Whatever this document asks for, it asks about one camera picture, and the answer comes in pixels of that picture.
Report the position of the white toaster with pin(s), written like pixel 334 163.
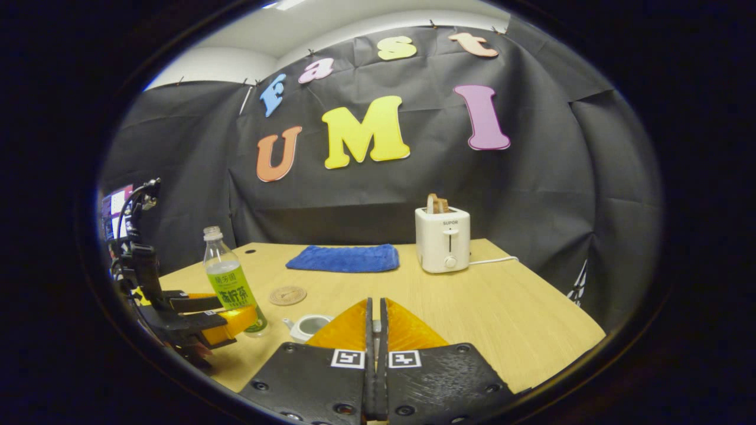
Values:
pixel 443 242

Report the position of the computer monitor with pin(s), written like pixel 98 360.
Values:
pixel 115 206

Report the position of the white ceramic teacup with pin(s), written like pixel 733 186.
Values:
pixel 295 335

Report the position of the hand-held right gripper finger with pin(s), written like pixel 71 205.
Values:
pixel 368 342
pixel 383 342

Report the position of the clear water bottle green label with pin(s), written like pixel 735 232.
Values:
pixel 230 289

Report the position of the white teacup lid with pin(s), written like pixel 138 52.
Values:
pixel 376 326

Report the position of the blue towel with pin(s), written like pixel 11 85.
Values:
pixel 345 258

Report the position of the bread slice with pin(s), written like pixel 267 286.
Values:
pixel 437 203

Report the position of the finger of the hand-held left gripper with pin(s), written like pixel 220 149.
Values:
pixel 195 304
pixel 233 324

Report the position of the white metal frame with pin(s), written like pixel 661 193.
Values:
pixel 579 283

